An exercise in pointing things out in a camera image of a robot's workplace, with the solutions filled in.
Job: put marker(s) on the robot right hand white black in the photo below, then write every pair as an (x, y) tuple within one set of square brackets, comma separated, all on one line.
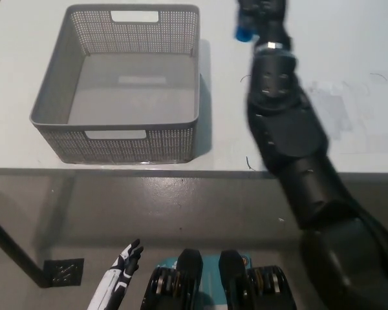
[(273, 16)]

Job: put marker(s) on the white shampoo tube blue cap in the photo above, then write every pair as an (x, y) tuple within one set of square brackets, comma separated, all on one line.
[(244, 34)]

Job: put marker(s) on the black metal table leg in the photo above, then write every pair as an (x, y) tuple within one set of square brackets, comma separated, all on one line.
[(16, 250)]

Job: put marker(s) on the robot body black teal blocks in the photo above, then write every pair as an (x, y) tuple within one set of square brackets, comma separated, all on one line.
[(213, 284)]

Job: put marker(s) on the grey perforated plastic basket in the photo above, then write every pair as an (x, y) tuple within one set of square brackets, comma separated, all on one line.
[(116, 97)]

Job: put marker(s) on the black table foot plate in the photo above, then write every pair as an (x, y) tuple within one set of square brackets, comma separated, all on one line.
[(64, 272)]

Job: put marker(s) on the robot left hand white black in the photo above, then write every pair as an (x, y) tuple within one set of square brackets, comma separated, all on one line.
[(116, 274)]

